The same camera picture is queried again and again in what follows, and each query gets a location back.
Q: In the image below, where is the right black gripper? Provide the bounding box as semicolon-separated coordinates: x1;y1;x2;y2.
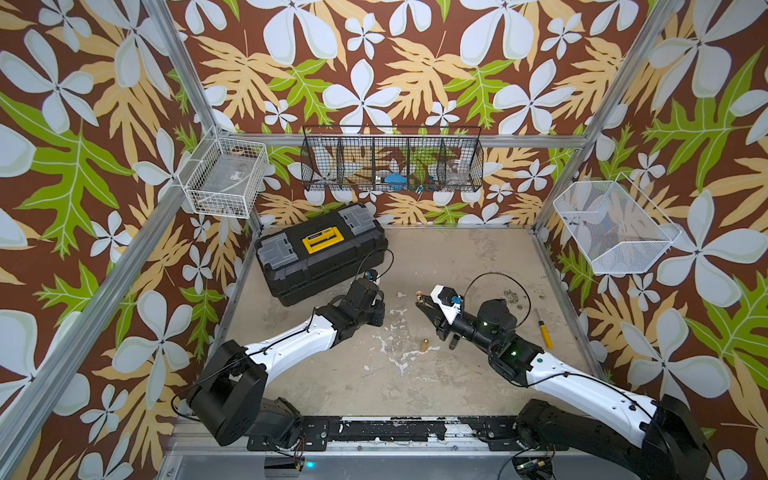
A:
416;296;498;357

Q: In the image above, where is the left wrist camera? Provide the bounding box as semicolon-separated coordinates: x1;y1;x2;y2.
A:
361;269;380;285

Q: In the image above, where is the black plastic toolbox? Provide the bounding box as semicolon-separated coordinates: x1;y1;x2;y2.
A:
256;203;389;307

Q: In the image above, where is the black wire shelf basket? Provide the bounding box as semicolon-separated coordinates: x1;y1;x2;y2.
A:
298;125;485;193

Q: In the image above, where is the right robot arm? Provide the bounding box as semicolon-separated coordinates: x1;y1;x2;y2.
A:
416;285;712;479

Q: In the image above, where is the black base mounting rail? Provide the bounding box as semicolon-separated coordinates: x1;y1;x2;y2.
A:
247;416;570;454

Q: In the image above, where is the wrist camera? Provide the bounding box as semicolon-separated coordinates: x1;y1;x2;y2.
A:
361;269;380;285
430;285;463;325

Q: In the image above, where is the blue object in basket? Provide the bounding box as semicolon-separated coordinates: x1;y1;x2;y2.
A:
385;173;408;191

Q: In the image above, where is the yellow handled screwdriver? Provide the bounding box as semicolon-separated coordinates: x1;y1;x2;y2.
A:
535;310;554;350

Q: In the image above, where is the white wire basket right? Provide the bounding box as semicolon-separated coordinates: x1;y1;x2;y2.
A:
553;174;683;275

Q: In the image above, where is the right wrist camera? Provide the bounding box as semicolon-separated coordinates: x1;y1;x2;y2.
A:
430;285;463;325

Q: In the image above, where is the white wire basket left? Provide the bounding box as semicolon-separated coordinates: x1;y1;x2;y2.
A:
179;128;270;219

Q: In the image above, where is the white wire basket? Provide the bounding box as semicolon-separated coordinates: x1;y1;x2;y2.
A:
553;174;683;275
179;128;270;219

